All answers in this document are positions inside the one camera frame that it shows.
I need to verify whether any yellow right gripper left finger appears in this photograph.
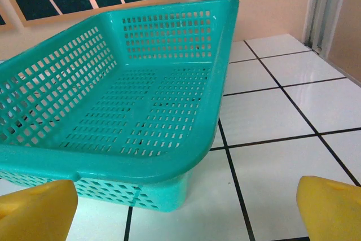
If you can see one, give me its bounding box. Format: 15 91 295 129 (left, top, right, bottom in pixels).
0 179 78 241

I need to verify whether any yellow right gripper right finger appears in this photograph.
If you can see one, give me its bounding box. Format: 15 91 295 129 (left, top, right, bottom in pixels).
296 176 361 241

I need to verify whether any teal plastic mesh basket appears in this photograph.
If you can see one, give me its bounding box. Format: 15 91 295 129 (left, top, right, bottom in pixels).
0 0 240 213

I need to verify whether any aluminium corner post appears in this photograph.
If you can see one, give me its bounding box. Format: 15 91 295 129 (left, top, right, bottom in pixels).
303 0 353 55

